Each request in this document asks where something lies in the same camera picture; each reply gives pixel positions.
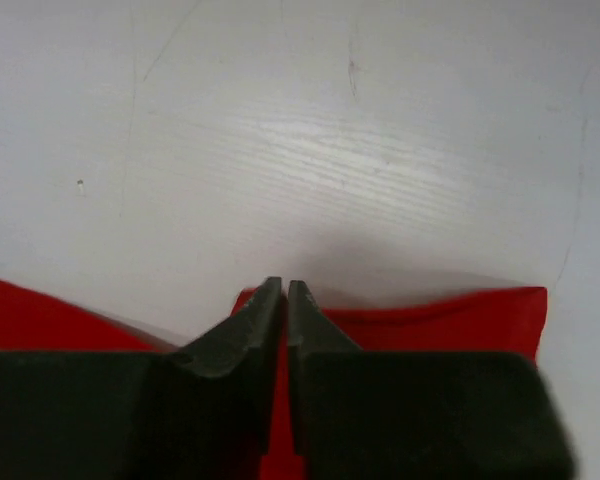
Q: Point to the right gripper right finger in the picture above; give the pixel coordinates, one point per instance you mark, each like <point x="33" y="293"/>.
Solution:
<point x="370" y="414"/>

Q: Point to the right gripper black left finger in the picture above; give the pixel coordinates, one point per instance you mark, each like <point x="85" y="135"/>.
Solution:
<point x="83" y="398"/>

